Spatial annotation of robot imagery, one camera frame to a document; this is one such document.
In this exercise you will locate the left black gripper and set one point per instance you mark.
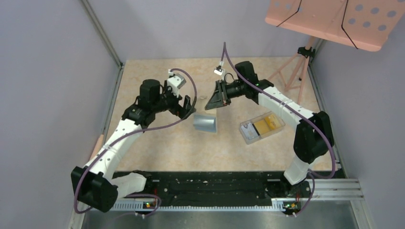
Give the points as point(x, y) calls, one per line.
point(177, 109)

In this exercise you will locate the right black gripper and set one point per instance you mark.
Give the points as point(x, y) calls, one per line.
point(219, 98)

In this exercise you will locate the clear plastic card box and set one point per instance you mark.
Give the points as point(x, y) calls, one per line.
point(248, 142)

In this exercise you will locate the yellow credit card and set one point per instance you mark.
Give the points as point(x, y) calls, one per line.
point(268, 125)

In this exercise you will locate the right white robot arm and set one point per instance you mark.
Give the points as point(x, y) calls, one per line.
point(313, 134)

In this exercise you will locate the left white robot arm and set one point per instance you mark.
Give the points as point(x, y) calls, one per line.
point(94, 184)

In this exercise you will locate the grey credit card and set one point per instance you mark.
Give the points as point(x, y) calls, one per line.
point(249, 131)

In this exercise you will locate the pink music stand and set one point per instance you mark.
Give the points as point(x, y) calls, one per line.
point(362, 24)

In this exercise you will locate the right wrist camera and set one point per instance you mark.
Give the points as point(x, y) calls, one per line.
point(218, 70)

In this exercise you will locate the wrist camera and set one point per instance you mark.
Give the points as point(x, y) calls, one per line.
point(218, 70)
point(175, 82)

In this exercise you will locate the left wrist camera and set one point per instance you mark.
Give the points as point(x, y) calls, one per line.
point(175, 82)

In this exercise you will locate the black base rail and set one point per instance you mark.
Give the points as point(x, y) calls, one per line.
point(222, 189)

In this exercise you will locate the wooden mallet handle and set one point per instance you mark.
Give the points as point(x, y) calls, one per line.
point(97, 147)

